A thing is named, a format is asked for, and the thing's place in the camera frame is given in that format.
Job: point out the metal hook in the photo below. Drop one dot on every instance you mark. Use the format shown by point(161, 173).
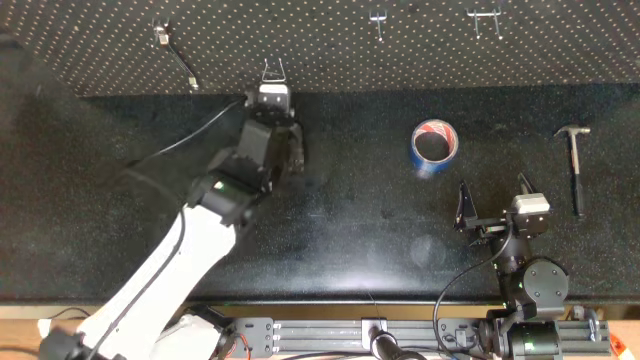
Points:
point(484, 14)
point(160, 24)
point(378, 24)
point(274, 76)

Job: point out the roll of blue tape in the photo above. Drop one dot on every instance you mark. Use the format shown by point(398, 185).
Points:
point(425, 164)

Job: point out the wrench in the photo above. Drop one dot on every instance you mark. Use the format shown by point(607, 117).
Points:
point(175, 55)

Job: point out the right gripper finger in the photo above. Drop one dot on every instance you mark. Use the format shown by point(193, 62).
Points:
point(466, 207)
point(526, 187)

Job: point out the black pegboard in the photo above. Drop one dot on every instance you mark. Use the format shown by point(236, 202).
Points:
point(325, 50)

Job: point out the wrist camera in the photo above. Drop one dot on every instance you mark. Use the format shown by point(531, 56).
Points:
point(530, 204)
point(274, 92)

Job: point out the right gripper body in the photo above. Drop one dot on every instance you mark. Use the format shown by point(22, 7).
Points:
point(487, 225)

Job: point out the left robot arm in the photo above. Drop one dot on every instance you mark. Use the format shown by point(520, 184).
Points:
point(200, 240)

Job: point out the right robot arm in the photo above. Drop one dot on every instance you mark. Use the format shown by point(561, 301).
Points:
point(545, 285)

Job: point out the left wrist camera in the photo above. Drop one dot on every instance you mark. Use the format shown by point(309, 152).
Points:
point(274, 92)

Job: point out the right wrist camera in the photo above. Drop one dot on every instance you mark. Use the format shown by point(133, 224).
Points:
point(530, 204)

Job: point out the mounting rail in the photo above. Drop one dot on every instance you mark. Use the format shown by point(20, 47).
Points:
point(320, 335)

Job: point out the hammer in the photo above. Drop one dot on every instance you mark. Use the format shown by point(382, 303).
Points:
point(576, 160)

